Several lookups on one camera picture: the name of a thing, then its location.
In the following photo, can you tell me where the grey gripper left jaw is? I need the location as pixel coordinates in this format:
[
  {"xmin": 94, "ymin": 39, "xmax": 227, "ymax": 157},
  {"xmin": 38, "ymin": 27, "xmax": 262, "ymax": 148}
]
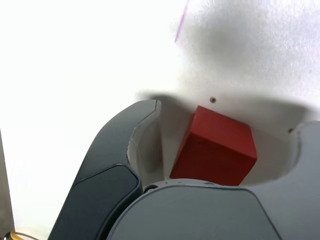
[{"xmin": 48, "ymin": 99, "xmax": 166, "ymax": 240}]

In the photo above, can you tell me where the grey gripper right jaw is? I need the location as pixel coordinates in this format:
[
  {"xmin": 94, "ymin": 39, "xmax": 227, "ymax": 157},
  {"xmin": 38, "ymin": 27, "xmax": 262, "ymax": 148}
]
[{"xmin": 107, "ymin": 119, "xmax": 320, "ymax": 240}]

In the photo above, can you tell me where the red cube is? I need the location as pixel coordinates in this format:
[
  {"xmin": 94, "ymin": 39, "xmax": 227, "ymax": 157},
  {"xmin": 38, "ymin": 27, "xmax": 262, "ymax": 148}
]
[{"xmin": 169, "ymin": 104, "xmax": 258, "ymax": 187}]

